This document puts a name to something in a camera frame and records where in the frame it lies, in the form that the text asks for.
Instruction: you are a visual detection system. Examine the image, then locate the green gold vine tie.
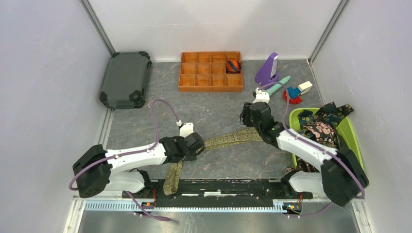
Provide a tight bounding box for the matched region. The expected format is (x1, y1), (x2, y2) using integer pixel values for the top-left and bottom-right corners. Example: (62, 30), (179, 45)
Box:
(163, 128), (263, 196)

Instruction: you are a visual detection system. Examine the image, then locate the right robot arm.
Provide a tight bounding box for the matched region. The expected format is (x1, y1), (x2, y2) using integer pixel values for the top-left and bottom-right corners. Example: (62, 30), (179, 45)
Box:
(240, 102), (369, 206)

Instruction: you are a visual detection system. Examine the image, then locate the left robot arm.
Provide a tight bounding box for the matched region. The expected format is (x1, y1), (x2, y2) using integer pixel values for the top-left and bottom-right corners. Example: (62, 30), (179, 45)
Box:
(72, 133), (205, 198)

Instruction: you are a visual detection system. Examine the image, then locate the mint green cylinder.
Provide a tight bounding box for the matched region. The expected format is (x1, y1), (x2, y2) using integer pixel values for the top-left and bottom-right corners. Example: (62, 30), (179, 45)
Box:
(265, 76), (291, 96)

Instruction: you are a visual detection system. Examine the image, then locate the colourful toy brick boat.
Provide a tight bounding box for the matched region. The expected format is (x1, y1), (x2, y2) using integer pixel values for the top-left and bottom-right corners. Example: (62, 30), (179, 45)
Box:
(283, 81), (313, 104)

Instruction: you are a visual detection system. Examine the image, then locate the purple metronome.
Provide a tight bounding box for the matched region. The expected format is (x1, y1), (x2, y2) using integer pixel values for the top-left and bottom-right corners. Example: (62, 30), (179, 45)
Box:
(255, 52), (280, 86)

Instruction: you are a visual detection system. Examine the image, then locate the navy orange floral tie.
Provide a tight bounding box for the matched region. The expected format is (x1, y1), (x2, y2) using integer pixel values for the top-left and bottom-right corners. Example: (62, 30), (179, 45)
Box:
(298, 110), (337, 134)

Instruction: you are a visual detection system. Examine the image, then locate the rolled orange striped tie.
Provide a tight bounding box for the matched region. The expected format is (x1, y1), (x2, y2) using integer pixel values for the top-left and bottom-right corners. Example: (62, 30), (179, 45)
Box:
(225, 60), (242, 74)

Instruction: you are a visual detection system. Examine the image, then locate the black pink rose tie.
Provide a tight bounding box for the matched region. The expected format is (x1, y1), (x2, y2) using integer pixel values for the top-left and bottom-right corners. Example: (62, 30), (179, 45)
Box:
(300, 122), (339, 149)

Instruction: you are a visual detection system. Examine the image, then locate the black gold leaf tie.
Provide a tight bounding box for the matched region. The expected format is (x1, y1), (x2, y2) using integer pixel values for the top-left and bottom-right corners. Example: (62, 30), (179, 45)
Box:
(313, 102), (354, 127)

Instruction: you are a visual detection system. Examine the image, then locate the orange wooden compartment tray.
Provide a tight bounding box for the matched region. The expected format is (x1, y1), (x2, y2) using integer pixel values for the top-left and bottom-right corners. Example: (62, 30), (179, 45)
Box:
(178, 51), (243, 92)

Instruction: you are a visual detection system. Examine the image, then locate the dark green hard case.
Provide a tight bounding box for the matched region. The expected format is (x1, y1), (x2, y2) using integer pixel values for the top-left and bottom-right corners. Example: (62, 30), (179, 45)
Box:
(99, 51), (152, 109)

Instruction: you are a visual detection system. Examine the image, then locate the lime green plastic bin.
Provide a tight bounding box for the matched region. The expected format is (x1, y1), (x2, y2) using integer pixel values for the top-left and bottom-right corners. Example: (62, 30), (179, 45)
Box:
(289, 107), (364, 169)

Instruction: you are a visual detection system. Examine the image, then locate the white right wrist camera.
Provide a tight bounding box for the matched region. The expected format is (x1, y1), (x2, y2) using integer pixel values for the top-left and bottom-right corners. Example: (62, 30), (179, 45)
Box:
(252, 88), (270, 103)

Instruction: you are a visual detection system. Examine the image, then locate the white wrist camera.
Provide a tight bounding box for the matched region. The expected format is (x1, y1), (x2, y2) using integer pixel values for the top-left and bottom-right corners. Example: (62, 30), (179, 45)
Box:
(252, 88), (270, 103)
(176, 120), (194, 137)

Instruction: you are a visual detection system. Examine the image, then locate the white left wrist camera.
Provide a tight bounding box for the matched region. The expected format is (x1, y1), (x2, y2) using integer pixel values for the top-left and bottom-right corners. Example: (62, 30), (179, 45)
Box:
(176, 120), (194, 137)

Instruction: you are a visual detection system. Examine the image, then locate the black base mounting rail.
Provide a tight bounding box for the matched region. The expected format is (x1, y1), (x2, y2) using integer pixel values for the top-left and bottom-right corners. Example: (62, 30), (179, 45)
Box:
(133, 179), (313, 208)

